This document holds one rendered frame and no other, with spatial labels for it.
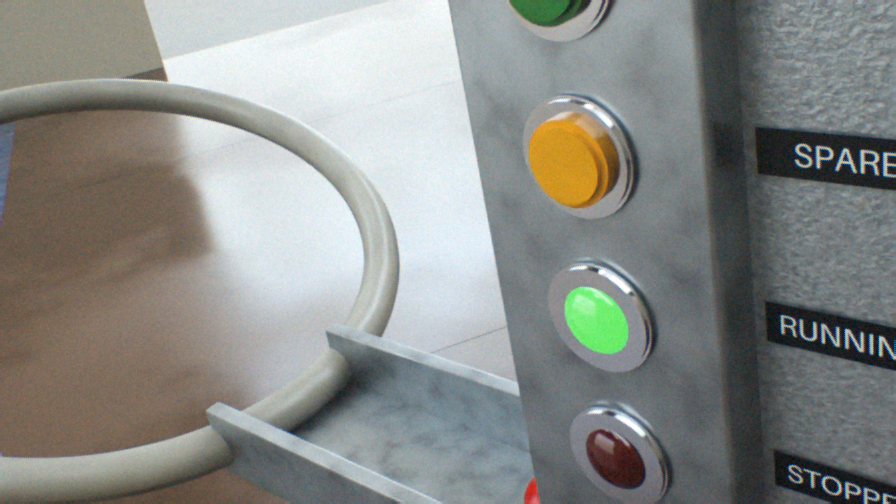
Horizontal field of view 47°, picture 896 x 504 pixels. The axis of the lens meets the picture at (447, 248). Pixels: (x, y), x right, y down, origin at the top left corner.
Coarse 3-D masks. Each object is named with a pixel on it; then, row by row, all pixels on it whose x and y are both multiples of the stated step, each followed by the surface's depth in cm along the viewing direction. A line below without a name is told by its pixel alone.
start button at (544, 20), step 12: (516, 0) 26; (528, 0) 26; (540, 0) 26; (552, 0) 26; (564, 0) 25; (576, 0) 25; (528, 12) 26; (540, 12) 26; (552, 12) 26; (564, 12) 26; (576, 12) 26; (540, 24) 26; (552, 24) 26
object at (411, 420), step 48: (336, 336) 74; (384, 384) 73; (432, 384) 69; (480, 384) 66; (240, 432) 66; (336, 432) 71; (384, 432) 70; (432, 432) 69; (480, 432) 68; (288, 480) 64; (336, 480) 60; (384, 480) 58; (432, 480) 64; (480, 480) 64; (528, 480) 63
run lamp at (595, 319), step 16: (592, 288) 30; (576, 304) 30; (592, 304) 30; (608, 304) 29; (576, 320) 30; (592, 320) 30; (608, 320) 29; (624, 320) 29; (576, 336) 31; (592, 336) 30; (608, 336) 30; (624, 336) 30; (608, 352) 30
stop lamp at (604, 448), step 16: (592, 432) 32; (608, 432) 32; (592, 448) 32; (608, 448) 32; (624, 448) 32; (592, 464) 33; (608, 464) 32; (624, 464) 32; (640, 464) 32; (608, 480) 33; (624, 480) 32; (640, 480) 32
